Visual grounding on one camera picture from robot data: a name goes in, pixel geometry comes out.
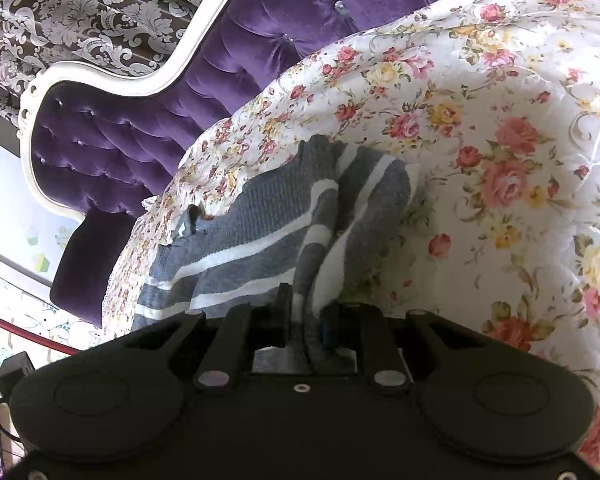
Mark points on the green wall stickers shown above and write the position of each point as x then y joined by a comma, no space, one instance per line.
42,252

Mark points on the purple tufted sofa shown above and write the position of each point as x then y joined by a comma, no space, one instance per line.
240,50

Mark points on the small black box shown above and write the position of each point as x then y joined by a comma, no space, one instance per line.
14,372

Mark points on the grey white striped cardigan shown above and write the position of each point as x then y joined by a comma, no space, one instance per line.
260,230

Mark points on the brown damask curtain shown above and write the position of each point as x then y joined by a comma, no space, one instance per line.
80,10

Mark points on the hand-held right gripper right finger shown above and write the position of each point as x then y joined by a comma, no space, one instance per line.
326,332

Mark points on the red tube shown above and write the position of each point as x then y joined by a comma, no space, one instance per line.
25,332

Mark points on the floral bed blanket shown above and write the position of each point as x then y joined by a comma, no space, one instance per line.
480,135

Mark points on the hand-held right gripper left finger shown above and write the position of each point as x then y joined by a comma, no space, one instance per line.
282,320

